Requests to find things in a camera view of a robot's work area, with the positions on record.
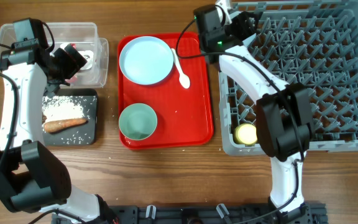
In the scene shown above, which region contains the red snack wrapper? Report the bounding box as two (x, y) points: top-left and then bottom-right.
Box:
(65, 43), (78, 83)

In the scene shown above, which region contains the white wrapper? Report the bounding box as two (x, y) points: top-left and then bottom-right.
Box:
(79, 50), (94, 70)

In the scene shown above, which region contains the white rice pile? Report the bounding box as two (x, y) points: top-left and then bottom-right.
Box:
(41, 95), (96, 146)

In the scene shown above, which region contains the brown food scrap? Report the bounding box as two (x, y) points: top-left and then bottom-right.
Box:
(42, 114), (47, 124)

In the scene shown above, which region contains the orange carrot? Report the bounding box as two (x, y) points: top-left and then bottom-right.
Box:
(44, 118), (88, 133)

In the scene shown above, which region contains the white plastic spoon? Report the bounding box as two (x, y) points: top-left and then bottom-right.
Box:
(171, 49), (191, 89)

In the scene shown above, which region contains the mint green bowl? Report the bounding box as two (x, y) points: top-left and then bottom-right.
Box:
(119, 103), (158, 141)

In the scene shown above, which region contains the yellow plastic cup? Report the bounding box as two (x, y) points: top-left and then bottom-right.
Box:
(234, 123), (257, 146)

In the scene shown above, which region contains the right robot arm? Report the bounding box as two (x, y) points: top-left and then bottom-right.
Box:
(193, 4), (314, 215)

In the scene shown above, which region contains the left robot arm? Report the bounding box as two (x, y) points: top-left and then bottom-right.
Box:
(0, 18), (119, 223)

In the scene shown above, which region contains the black waste tray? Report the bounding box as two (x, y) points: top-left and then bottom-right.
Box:
(41, 88), (99, 146)

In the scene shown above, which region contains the grey dishwasher rack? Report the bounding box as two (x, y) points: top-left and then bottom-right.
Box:
(229, 1), (358, 152)

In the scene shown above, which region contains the clear plastic bin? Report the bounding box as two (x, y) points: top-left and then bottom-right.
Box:
(4, 22), (109, 89)

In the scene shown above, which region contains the light blue plate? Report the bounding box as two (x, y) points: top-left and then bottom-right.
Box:
(119, 36), (174, 85)

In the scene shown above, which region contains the red plastic tray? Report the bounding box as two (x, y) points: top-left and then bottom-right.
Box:
(117, 32), (214, 150)

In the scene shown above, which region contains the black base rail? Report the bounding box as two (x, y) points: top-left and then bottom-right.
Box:
(51, 203), (328, 224)

